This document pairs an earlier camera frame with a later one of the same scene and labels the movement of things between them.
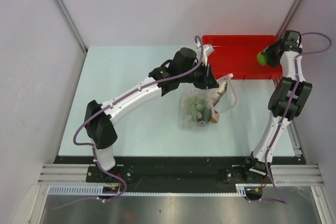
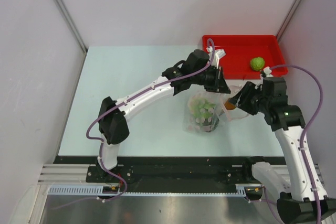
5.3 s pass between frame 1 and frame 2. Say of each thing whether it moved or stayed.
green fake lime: moved
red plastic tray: stayed
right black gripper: moved
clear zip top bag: moved
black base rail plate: stayed
